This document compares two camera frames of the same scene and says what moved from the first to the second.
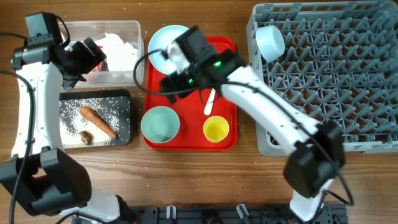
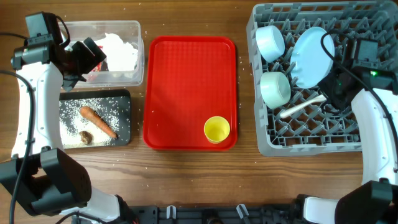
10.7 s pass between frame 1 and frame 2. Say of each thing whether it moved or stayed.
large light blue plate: moved
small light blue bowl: stayed
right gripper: moved
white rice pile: stayed
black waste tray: stayed
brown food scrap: stayed
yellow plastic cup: stayed
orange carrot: stayed
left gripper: stayed
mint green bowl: moved
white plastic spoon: moved
